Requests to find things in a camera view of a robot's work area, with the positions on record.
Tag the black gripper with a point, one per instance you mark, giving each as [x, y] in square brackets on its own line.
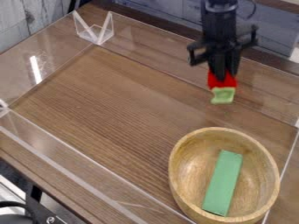
[206, 48]

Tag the red plush strawberry toy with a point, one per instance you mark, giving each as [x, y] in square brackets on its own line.
[224, 88]

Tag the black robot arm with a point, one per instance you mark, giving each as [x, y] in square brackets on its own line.
[220, 20]

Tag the wooden oval bowl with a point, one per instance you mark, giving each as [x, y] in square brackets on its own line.
[192, 166]

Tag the green rectangular block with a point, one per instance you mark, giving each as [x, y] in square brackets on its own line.
[224, 183]

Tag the clear acrylic barrier panel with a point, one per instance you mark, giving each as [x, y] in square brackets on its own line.
[109, 183]

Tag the black table leg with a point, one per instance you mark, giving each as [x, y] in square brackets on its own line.
[34, 196]

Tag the clear acrylic corner bracket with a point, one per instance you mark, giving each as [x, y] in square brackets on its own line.
[95, 34]

